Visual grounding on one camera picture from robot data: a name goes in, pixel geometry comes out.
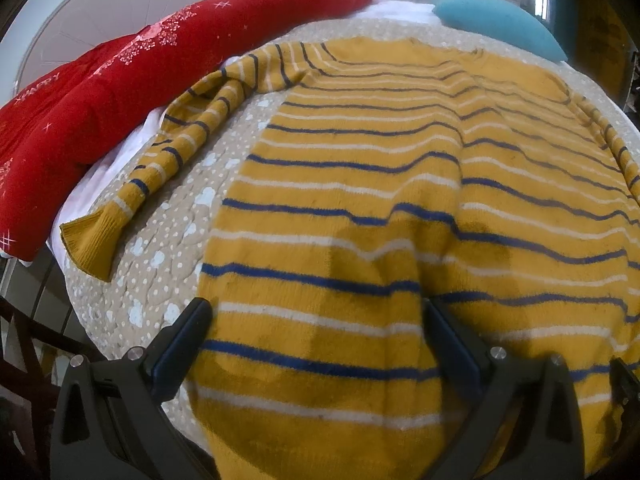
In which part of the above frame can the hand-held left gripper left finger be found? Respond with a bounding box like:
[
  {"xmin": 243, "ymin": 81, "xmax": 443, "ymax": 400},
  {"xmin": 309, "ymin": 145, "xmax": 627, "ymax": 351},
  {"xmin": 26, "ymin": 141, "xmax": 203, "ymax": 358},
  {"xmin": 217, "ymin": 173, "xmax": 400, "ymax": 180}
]
[{"xmin": 50, "ymin": 297, "xmax": 216, "ymax": 480}]

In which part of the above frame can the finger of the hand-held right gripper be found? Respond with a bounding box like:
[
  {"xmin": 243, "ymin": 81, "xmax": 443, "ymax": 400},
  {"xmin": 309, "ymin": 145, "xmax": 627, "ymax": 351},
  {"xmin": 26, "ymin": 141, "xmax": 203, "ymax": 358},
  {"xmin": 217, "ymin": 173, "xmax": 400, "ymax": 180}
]
[{"xmin": 610, "ymin": 356, "xmax": 640, "ymax": 411}]

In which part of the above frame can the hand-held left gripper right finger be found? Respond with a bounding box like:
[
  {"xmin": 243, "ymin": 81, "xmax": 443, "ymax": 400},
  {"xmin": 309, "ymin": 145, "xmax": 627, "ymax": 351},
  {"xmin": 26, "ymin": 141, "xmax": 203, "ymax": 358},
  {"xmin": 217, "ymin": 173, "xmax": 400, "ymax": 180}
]
[{"xmin": 422, "ymin": 299, "xmax": 586, "ymax": 480}]

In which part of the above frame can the yellow striped knit sweater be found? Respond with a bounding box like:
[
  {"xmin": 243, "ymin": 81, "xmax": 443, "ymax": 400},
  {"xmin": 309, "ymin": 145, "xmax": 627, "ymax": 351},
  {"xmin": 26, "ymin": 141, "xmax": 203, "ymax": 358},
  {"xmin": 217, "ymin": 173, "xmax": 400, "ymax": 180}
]
[{"xmin": 60, "ymin": 35, "xmax": 640, "ymax": 480}]

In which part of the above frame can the beige dotted quilted blanket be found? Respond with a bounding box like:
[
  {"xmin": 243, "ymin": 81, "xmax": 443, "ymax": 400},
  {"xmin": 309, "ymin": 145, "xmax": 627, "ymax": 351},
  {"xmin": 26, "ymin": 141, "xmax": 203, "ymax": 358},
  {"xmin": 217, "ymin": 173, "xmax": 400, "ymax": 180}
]
[{"xmin": 47, "ymin": 15, "xmax": 640, "ymax": 461}]

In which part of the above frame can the dark wooden furniture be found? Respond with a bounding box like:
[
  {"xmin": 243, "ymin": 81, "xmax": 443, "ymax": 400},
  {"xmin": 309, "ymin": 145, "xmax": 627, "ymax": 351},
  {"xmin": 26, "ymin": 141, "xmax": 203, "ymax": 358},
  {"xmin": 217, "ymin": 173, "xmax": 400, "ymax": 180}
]
[{"xmin": 0, "ymin": 260, "xmax": 101, "ymax": 461}]

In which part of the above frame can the red printed quilt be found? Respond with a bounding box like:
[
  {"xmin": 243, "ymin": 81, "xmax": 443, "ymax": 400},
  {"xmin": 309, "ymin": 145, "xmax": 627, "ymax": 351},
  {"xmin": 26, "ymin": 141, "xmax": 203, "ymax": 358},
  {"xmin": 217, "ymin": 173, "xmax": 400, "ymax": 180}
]
[{"xmin": 0, "ymin": 0, "xmax": 378, "ymax": 262}]

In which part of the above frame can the teal pillow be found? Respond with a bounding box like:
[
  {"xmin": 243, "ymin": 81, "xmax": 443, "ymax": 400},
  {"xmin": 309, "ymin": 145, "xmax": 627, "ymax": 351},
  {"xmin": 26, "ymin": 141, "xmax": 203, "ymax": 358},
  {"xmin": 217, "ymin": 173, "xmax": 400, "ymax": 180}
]
[{"xmin": 431, "ymin": 0, "xmax": 568, "ymax": 62}]

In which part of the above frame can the white round headboard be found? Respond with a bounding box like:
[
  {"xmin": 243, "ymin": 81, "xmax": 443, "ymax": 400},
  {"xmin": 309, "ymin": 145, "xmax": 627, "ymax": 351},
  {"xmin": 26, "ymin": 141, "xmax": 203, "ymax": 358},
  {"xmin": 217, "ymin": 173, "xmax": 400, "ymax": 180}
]
[{"xmin": 15, "ymin": 0, "xmax": 221, "ymax": 91}]

